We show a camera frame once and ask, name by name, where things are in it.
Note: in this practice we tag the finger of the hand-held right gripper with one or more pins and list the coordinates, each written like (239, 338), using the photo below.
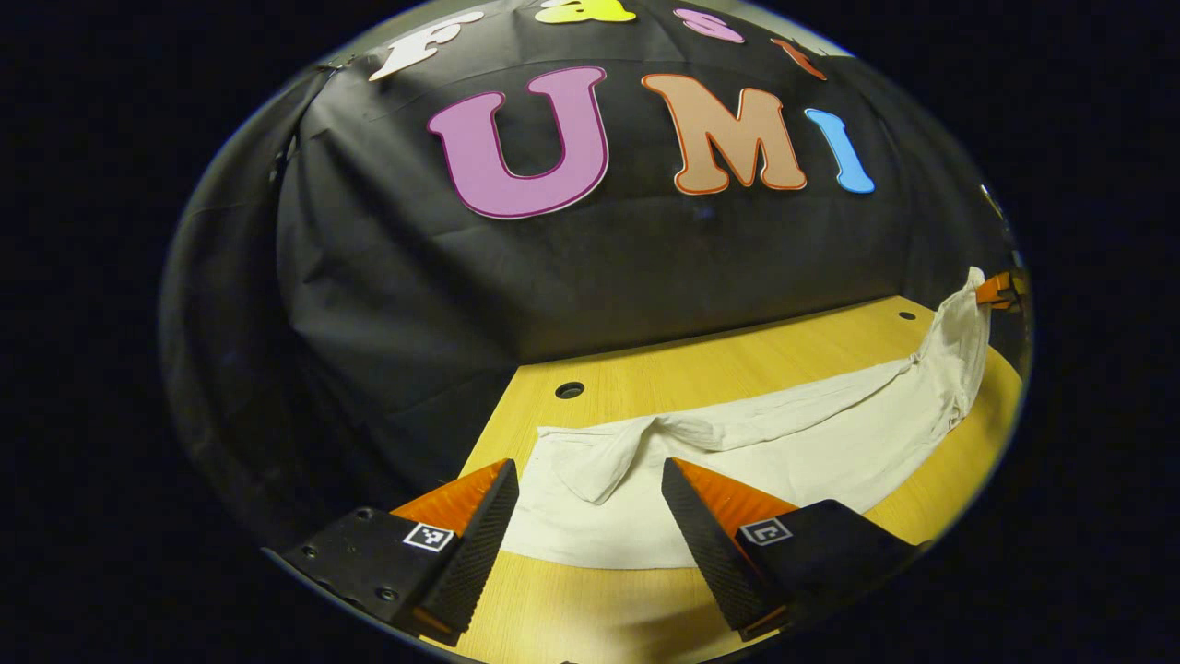
(997, 290)

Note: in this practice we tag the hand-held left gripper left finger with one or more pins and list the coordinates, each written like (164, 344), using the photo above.
(479, 553)

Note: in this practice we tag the black backdrop cloth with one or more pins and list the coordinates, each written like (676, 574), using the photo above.
(461, 304)

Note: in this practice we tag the white jeans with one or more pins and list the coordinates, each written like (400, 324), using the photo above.
(784, 452)

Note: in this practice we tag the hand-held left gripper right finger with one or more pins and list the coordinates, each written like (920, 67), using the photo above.
(705, 553)

